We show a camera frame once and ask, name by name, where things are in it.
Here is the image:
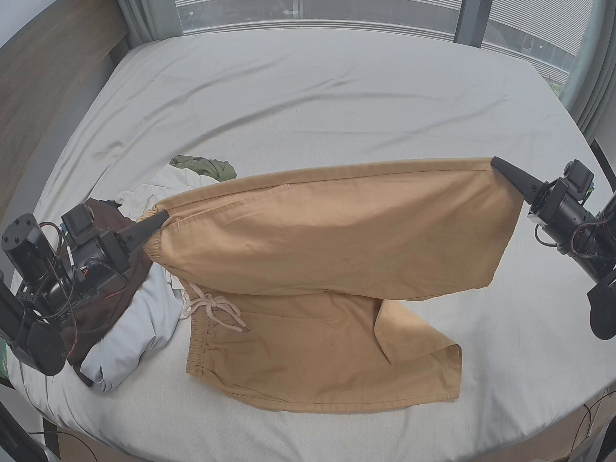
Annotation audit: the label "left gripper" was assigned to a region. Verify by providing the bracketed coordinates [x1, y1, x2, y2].
[72, 211, 170, 287]

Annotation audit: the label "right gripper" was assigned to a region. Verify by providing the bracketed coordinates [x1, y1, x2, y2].
[490, 157, 597, 255]

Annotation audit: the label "tan shorts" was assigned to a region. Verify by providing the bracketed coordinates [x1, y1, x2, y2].
[136, 156, 523, 414]

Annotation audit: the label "bed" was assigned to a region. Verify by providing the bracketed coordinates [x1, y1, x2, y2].
[0, 0, 616, 462]

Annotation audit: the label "white garment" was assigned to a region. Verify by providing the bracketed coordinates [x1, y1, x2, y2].
[115, 164, 219, 321]

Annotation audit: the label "green garment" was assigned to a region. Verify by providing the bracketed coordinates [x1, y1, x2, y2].
[169, 154, 238, 183]

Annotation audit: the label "brown garment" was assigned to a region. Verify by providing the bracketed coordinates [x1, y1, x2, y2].
[65, 199, 155, 367]

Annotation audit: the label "pale blue garment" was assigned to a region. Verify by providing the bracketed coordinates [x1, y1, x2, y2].
[79, 263, 189, 393]

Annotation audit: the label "grey-green curtain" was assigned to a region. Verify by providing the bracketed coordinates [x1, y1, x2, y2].
[107, 0, 186, 49]
[560, 0, 616, 138]

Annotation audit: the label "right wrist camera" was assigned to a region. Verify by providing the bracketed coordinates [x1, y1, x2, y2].
[563, 160, 597, 201]

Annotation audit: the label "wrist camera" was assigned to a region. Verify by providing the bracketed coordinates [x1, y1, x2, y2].
[61, 204, 95, 245]
[563, 160, 597, 201]

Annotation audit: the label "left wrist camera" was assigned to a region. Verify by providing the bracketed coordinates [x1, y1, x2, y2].
[61, 204, 95, 245]

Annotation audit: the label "black cable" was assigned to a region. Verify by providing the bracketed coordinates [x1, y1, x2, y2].
[29, 429, 102, 462]

